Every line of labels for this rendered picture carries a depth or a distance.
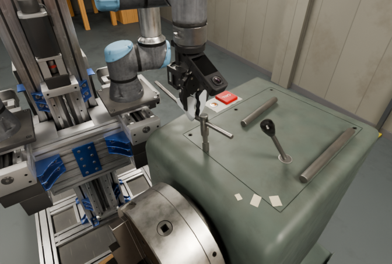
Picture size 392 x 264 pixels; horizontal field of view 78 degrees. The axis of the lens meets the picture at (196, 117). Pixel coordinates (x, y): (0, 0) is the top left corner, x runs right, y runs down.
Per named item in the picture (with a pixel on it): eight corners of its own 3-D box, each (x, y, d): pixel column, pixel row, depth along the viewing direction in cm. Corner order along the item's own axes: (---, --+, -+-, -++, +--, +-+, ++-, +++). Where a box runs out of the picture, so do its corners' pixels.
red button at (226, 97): (226, 94, 94) (226, 90, 93) (237, 101, 91) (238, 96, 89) (214, 99, 91) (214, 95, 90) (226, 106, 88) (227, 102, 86)
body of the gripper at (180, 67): (189, 77, 68) (188, 34, 61) (210, 89, 63) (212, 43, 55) (167, 86, 64) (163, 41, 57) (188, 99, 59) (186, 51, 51)
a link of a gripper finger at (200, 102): (193, 106, 72) (192, 80, 66) (207, 116, 69) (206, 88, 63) (185, 111, 71) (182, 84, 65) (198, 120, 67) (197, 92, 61)
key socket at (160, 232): (153, 231, 54) (153, 226, 53) (166, 222, 56) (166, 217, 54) (162, 244, 53) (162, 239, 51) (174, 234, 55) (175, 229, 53)
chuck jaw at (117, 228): (150, 242, 64) (131, 203, 63) (157, 249, 60) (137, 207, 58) (110, 271, 59) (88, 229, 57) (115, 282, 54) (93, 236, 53)
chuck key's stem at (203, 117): (211, 150, 68) (209, 114, 63) (205, 153, 67) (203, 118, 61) (206, 147, 70) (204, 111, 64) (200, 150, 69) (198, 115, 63)
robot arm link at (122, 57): (107, 70, 108) (100, 40, 100) (137, 66, 112) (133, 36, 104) (110, 83, 99) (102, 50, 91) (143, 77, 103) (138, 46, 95)
